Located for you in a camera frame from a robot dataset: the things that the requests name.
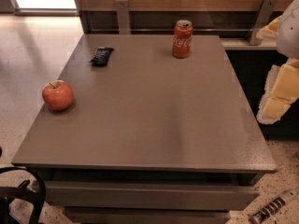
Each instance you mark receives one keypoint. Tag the grey drawer cabinet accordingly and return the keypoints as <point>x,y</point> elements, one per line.
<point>150,139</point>

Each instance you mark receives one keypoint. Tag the dark blue snack bar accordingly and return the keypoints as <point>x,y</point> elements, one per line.
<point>101,56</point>

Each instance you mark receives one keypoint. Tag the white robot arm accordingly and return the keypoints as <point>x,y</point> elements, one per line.
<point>288,32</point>

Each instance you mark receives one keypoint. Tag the striped cylindrical tool on floor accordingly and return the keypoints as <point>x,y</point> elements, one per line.
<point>269,210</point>

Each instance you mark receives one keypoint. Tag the metal bracket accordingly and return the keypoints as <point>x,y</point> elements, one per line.
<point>262,18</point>
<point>123,17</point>

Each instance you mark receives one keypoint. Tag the red apple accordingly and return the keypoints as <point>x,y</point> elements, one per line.
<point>58,95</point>

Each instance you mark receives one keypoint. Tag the black chair frame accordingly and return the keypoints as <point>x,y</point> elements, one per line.
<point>9,194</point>

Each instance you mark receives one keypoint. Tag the right metal bracket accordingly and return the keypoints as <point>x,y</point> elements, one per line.
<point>262,18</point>

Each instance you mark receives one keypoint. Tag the red coke can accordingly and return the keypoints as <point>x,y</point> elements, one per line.
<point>182,39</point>

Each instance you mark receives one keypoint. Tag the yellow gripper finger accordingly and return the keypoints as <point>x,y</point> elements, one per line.
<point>269,31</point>
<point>281,90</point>

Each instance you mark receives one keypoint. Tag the left metal bracket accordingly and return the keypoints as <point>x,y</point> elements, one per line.
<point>123,17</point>

